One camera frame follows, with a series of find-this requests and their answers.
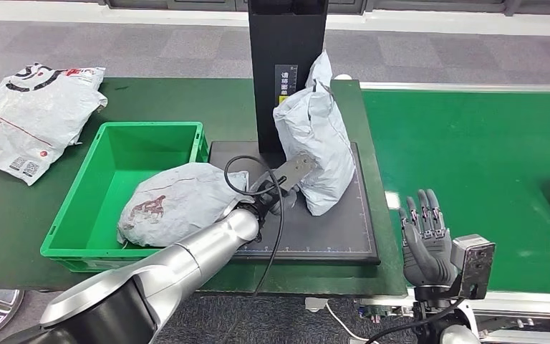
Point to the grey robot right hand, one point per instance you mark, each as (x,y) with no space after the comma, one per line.
(427,256)

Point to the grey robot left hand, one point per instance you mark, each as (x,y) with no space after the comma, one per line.
(287,202)

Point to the plain grey parcel bag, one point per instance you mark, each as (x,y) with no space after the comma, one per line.
(317,133)

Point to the grey parcel bag red print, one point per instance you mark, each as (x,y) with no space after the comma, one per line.
(175,204)

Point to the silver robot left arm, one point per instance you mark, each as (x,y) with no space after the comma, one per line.
(185,261)

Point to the black inbound scanner machine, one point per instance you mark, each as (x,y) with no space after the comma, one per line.
(284,42)

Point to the white parcel bag black print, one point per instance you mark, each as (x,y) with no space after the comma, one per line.
(33,118)

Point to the black yellow label sticker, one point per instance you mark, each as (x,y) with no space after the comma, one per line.
(285,80)

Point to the small white round object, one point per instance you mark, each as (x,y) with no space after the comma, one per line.
(343,76)

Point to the green plastic crate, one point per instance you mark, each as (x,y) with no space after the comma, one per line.
(113,156)

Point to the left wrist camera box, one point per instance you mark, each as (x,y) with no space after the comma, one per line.
(296,171)

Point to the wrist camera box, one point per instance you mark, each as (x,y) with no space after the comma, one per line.
(474,266)
(296,171)

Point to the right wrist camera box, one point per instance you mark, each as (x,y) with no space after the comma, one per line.
(474,266)

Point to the white bracket block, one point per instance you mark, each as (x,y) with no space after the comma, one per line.
(315,305)

